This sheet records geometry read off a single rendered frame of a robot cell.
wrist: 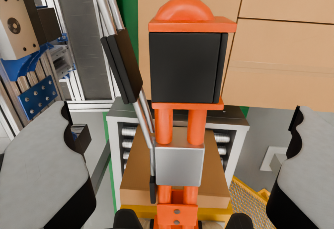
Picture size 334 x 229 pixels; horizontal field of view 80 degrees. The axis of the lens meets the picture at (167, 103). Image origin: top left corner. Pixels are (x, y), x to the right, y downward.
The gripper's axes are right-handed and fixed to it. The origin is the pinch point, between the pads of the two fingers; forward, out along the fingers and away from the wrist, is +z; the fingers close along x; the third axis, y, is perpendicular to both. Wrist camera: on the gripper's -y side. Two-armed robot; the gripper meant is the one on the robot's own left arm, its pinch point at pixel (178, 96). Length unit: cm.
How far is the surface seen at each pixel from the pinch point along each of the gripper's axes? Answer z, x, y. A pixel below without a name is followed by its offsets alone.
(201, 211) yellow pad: 20.5, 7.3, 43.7
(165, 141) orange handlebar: 7.8, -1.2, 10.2
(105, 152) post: 102, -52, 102
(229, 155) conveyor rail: 71, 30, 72
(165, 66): 6.4, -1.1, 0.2
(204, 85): 6.4, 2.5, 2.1
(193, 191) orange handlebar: 7.8, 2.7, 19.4
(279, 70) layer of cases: 76, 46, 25
